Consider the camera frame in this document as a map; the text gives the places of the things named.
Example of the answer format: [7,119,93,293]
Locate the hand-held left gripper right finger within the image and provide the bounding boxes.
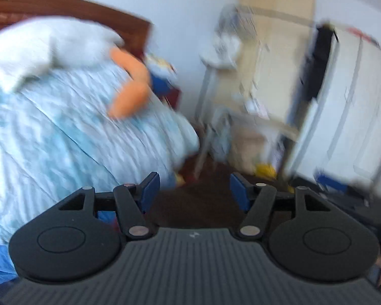
[229,172,331,240]

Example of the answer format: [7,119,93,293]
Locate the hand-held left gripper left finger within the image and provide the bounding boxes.
[59,172,161,240]

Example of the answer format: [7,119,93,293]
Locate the yellow plastic bags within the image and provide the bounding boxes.
[254,163,277,178]

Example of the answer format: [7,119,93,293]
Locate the blue box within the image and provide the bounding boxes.
[314,172,350,193]

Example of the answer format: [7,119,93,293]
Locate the metal storage rack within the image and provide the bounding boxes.
[194,3,305,178]

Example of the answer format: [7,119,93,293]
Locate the red wooden nightstand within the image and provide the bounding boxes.
[159,87,182,110]

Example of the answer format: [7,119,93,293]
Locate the orange plush pillow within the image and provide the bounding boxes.
[107,46,151,119]

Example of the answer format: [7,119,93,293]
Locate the light blue quilt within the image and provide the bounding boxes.
[0,60,200,285]

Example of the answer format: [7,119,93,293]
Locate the blue printed object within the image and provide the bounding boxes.
[144,54,178,94]

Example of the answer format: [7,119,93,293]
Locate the white wardrobe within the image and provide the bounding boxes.
[282,27,381,197]

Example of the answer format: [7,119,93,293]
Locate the black hanging garment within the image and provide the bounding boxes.
[300,25,339,102]

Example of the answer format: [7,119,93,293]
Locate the white pillow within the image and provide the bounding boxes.
[0,17,124,93]

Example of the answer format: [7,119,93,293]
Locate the wooden headboard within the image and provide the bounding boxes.
[0,0,154,61]

